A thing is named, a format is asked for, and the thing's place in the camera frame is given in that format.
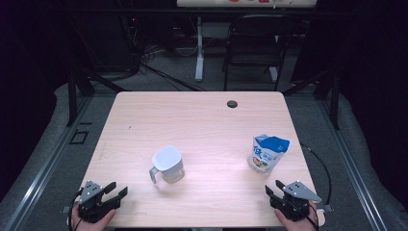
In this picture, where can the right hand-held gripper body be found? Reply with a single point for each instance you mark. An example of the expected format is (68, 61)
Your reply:
(293, 205)

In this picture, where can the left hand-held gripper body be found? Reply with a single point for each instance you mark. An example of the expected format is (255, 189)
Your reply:
(91, 205)

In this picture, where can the blue and white pouch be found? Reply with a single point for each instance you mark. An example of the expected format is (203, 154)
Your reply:
(267, 154)

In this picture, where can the clear jar with grey lid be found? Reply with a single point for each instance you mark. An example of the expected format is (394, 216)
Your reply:
(167, 160)

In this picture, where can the person's right hand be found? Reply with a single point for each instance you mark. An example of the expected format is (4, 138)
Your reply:
(284, 223)

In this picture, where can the person's left hand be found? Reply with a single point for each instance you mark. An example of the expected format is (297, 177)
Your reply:
(104, 223)

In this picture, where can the grey tape strip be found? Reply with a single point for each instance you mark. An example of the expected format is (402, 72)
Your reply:
(325, 208)
(65, 210)

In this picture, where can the black tape square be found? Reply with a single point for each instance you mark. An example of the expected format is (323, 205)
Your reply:
(71, 141)

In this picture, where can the black table grommet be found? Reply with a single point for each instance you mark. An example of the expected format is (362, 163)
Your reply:
(232, 104)

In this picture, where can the white desk leg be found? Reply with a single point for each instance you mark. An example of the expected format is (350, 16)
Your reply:
(199, 57)
(273, 74)

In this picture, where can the black folding chair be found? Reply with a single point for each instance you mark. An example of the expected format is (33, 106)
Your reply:
(256, 48)

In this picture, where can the metal floor rail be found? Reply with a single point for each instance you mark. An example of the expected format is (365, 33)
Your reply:
(352, 173)
(48, 170)

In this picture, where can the black frame post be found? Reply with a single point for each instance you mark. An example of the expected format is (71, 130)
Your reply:
(72, 99)
(335, 102)

